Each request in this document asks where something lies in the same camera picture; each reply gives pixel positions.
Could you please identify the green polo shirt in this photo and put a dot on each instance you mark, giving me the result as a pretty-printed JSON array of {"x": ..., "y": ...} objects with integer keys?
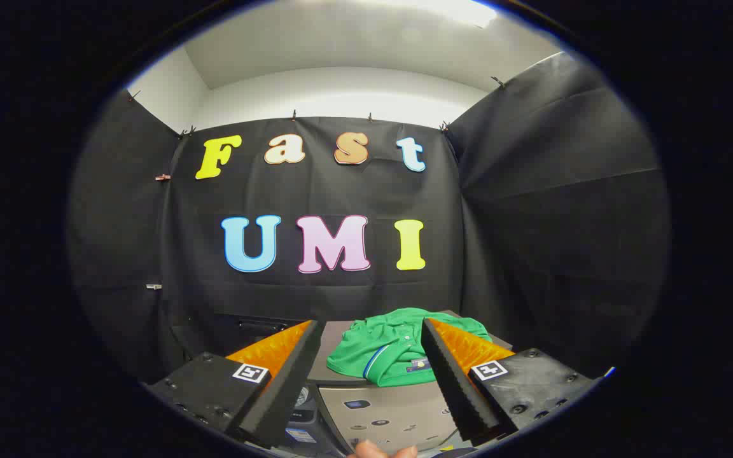
[{"x": 379, "y": 346}]

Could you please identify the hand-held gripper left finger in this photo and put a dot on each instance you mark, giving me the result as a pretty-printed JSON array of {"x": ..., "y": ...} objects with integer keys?
[{"x": 290, "y": 381}]

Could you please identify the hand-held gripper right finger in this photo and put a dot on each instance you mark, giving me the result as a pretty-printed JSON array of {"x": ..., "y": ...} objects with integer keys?
[{"x": 452, "y": 381}]

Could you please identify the black backdrop cloth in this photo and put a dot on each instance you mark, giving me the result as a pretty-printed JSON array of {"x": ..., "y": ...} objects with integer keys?
[{"x": 341, "y": 292}]

